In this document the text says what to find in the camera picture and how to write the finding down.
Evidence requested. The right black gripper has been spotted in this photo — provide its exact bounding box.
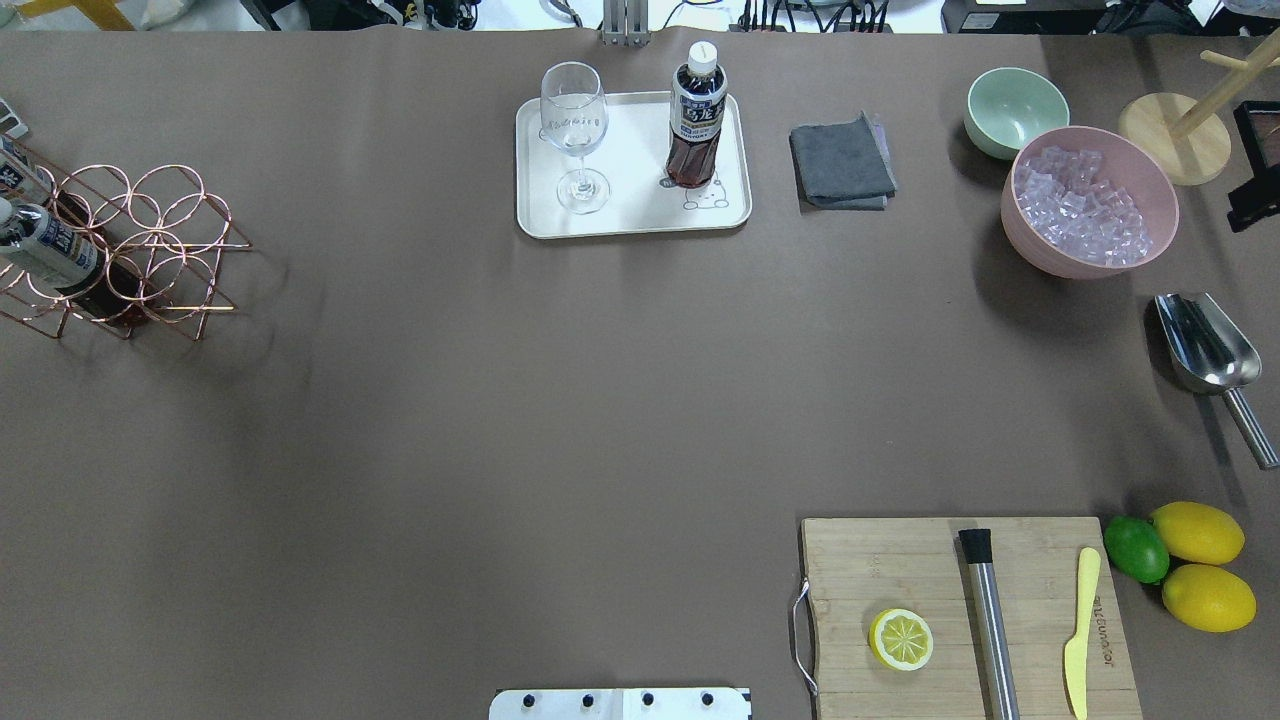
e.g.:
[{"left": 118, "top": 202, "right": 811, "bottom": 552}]
[{"left": 1228, "top": 176, "right": 1279, "bottom": 233}]

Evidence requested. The copper wire bottle basket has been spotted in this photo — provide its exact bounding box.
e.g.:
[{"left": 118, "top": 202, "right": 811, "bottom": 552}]
[{"left": 3, "top": 135, "right": 253, "bottom": 341}]

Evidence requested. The tea bottle back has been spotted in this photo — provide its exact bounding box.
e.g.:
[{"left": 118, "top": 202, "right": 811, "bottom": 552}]
[{"left": 1, "top": 199, "right": 148, "bottom": 327}]

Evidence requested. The wooden cup tree stand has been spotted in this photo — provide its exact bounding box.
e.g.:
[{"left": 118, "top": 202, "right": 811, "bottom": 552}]
[{"left": 1117, "top": 31, "right": 1279, "bottom": 186}]

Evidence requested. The steel ice scoop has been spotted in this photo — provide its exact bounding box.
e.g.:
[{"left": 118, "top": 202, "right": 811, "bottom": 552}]
[{"left": 1155, "top": 293, "right": 1279, "bottom": 470}]

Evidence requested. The pink bowl of ice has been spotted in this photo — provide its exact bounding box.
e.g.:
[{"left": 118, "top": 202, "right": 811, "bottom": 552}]
[{"left": 1001, "top": 126, "right": 1180, "bottom": 279}]

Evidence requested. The green empty bowl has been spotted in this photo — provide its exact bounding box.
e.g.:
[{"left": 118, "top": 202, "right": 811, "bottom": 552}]
[{"left": 964, "top": 67, "right": 1070, "bottom": 160}]

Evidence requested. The yellow lemon upper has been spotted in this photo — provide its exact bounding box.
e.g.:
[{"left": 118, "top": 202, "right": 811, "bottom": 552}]
[{"left": 1149, "top": 501, "right": 1245, "bottom": 566}]

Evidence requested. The yellow lemon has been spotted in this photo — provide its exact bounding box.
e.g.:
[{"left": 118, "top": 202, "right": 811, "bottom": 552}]
[
  {"left": 1149, "top": 501, "right": 1245, "bottom": 566},
  {"left": 1161, "top": 564, "right": 1257, "bottom": 633}
]

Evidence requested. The green lime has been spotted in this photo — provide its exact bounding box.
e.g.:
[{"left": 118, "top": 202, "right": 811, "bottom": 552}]
[{"left": 1103, "top": 515, "right": 1171, "bottom": 585}]

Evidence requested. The yellow lemon lower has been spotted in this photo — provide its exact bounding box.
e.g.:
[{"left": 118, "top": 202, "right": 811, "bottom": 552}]
[{"left": 1161, "top": 564, "right": 1257, "bottom": 633}]

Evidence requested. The grey folded cloth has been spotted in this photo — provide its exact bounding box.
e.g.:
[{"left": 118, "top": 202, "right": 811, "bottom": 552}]
[{"left": 788, "top": 111, "right": 899, "bottom": 211}]

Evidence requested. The steel muddler black tip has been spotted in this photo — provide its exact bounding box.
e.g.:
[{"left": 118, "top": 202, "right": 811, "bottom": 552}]
[{"left": 957, "top": 528, "right": 1021, "bottom": 719}]

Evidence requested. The yellow plastic knife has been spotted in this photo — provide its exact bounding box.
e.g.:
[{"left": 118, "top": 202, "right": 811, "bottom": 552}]
[{"left": 1062, "top": 547, "right": 1101, "bottom": 719}]

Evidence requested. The bamboo cutting board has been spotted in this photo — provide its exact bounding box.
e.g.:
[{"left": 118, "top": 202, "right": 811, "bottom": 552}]
[{"left": 800, "top": 516, "right": 1103, "bottom": 719}]

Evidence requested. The half lemon slice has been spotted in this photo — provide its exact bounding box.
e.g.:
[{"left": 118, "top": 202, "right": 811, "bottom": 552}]
[{"left": 868, "top": 609, "right": 934, "bottom": 673}]

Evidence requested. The cream rabbit tray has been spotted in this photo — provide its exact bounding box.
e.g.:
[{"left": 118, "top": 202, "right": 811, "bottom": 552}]
[{"left": 515, "top": 91, "right": 753, "bottom": 240}]

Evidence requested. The clear wine glass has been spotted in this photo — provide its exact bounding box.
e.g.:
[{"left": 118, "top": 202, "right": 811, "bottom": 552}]
[{"left": 539, "top": 61, "right": 611, "bottom": 215}]

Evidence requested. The black wire glass rack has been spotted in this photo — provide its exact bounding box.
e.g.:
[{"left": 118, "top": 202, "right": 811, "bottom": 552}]
[{"left": 1233, "top": 100, "right": 1279, "bottom": 177}]

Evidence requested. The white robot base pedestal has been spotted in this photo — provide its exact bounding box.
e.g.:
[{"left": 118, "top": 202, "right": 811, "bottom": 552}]
[{"left": 488, "top": 685, "right": 753, "bottom": 719}]

